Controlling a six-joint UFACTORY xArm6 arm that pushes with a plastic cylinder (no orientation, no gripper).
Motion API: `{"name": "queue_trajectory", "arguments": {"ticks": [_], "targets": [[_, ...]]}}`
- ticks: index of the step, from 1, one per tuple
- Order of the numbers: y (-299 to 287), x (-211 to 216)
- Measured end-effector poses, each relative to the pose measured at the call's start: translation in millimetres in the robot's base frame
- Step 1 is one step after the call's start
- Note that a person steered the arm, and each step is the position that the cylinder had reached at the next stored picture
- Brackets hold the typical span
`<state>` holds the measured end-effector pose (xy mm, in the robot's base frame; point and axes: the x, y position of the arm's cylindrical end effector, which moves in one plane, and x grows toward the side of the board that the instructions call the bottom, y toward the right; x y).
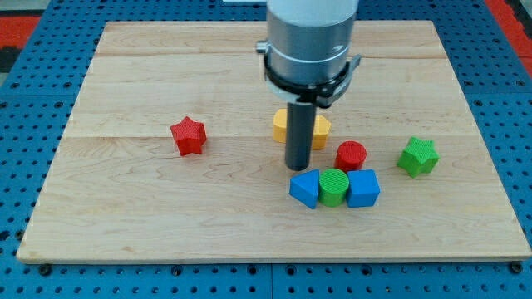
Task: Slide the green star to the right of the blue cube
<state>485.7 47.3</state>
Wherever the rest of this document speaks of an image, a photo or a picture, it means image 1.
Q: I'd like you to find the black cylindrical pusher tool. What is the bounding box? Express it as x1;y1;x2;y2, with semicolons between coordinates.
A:
284;103;316;171

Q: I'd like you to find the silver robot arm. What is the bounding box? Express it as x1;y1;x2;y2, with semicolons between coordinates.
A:
256;0;361;171

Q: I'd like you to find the blue cube block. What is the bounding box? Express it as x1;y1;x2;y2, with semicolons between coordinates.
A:
346;169;381;208

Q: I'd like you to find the red star block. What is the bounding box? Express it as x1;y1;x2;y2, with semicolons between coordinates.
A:
170;116;207;156

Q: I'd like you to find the green star block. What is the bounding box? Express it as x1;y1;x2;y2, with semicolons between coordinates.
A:
397;136;440;178

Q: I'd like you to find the yellow hexagon block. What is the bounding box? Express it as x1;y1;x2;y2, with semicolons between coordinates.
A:
273;108;332;150

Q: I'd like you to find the red cylinder block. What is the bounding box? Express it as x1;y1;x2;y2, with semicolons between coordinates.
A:
334;140;367;173

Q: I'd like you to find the blue triangle block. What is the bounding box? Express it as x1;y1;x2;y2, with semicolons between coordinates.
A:
289;169;320;209

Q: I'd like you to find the green cylinder block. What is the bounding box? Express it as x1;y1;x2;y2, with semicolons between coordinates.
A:
318;169;349;208

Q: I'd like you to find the wooden board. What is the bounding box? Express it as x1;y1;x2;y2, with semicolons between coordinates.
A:
17;21;531;264

